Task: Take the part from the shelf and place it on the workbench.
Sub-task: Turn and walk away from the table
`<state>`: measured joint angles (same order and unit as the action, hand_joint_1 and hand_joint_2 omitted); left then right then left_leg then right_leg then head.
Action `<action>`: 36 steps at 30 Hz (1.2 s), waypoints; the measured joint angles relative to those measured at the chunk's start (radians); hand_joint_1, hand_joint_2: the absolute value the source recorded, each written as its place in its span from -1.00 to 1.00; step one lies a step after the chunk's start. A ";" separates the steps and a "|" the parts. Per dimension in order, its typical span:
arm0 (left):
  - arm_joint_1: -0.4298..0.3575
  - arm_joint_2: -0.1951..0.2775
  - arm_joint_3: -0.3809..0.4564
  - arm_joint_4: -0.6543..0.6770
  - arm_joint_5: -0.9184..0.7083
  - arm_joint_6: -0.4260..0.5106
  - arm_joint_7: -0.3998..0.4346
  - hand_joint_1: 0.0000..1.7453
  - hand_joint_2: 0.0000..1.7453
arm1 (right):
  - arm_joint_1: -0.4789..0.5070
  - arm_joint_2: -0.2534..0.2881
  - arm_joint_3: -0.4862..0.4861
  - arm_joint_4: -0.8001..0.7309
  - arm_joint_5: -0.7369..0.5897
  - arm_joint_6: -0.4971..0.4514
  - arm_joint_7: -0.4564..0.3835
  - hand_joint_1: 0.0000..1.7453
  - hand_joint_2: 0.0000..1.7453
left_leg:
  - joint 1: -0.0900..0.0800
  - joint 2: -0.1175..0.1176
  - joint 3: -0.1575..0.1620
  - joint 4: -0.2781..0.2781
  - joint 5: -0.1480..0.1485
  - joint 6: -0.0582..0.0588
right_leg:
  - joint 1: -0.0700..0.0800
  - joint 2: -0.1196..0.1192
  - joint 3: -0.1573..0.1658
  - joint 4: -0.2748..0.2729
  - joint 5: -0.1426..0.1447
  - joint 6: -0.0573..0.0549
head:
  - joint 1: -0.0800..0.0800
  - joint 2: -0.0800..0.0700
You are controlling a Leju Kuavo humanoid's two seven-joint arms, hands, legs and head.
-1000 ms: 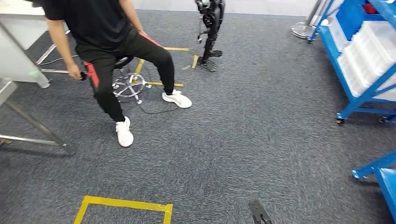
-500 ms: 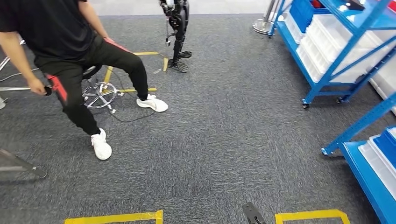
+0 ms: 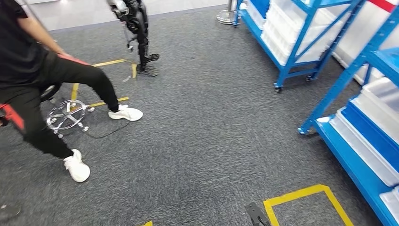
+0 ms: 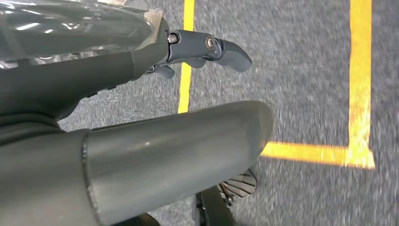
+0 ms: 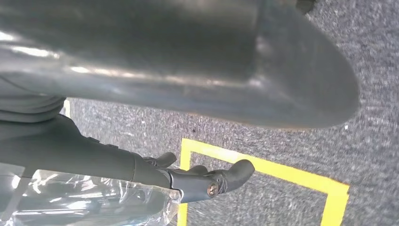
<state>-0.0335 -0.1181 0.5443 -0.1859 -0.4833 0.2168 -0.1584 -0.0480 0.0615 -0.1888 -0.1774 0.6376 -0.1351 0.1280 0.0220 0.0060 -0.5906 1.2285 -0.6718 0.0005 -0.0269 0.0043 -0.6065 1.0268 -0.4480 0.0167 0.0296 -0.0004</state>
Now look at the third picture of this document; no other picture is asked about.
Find blue steel shelf rack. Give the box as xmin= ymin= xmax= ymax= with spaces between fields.
xmin=232 ymin=0 xmax=366 ymax=93
xmin=297 ymin=0 xmax=399 ymax=226

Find black robot legs with feet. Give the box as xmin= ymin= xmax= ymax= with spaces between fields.
xmin=107 ymin=0 xmax=160 ymax=77

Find large translucent white bin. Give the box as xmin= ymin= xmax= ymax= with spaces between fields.
xmin=260 ymin=0 xmax=345 ymax=67

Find chrome stool with black seat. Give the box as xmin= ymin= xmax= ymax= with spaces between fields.
xmin=40 ymin=82 xmax=96 ymax=139

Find person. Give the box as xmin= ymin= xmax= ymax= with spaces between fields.
xmin=0 ymin=0 xmax=144 ymax=184

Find red barrier belt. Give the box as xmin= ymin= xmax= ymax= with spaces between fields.
xmin=368 ymin=0 xmax=397 ymax=13

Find thin black floor cable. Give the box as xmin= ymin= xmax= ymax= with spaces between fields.
xmin=83 ymin=120 xmax=130 ymax=140

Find chrome stanchion post with base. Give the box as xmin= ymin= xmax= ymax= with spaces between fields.
xmin=216 ymin=0 xmax=241 ymax=25

